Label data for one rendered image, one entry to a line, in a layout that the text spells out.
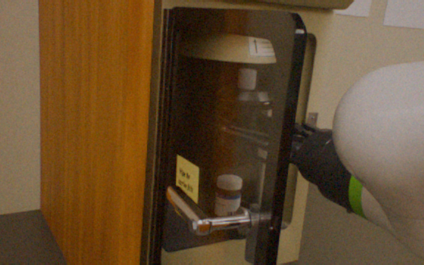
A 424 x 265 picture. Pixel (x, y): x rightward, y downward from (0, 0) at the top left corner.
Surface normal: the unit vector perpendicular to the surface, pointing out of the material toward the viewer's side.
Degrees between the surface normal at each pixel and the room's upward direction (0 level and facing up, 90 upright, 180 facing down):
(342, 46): 90
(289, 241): 90
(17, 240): 0
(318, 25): 90
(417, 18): 90
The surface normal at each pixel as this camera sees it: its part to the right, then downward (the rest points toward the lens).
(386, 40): 0.51, 0.25
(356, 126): -0.82, -0.07
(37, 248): 0.09, -0.97
